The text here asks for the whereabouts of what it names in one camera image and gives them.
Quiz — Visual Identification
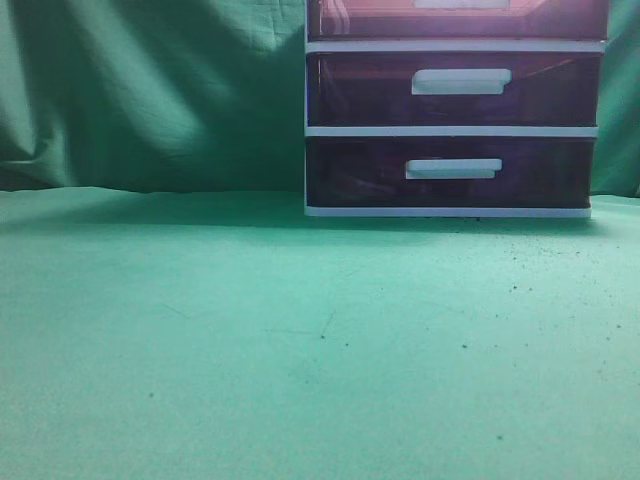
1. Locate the translucent purple drawer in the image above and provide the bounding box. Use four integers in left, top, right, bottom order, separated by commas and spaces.
307, 0, 609, 40
306, 136, 595, 209
307, 52, 601, 127

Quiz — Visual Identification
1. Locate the green backdrop cloth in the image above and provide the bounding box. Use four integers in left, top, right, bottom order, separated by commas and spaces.
0, 0, 640, 199

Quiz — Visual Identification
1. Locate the white plastic drawer cabinet frame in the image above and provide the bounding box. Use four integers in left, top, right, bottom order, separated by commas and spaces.
304, 2, 607, 218

